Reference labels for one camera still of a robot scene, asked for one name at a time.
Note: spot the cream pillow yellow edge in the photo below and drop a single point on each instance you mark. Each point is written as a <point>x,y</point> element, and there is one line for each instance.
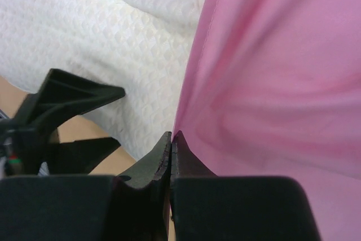
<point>140,45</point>

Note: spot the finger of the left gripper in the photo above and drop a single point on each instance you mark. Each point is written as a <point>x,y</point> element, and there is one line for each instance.
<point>63,96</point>
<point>79,157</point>

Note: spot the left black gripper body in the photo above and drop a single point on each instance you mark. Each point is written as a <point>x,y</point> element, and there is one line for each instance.
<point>24,141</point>

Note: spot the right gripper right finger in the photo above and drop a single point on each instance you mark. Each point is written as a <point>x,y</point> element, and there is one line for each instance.
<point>187,190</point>

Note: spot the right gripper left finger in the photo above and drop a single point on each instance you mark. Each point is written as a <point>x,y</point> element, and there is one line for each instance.
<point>144,189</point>

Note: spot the pink pillowcase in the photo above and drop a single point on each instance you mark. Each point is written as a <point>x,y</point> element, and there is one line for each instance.
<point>272,87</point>

